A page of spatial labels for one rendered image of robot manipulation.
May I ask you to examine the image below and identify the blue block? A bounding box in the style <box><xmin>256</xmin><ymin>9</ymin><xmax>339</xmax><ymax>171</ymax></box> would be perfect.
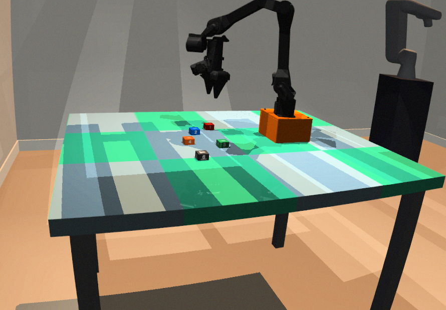
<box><xmin>189</xmin><ymin>127</ymin><xmax>200</xmax><ymax>135</ymax></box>

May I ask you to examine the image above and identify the red block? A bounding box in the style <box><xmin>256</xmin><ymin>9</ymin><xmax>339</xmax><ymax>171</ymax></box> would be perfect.
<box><xmin>203</xmin><ymin>123</ymin><xmax>214</xmax><ymax>130</ymax></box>

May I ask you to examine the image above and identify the green block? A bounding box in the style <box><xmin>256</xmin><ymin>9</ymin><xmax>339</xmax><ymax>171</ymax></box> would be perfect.
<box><xmin>216</xmin><ymin>139</ymin><xmax>229</xmax><ymax>148</ymax></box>

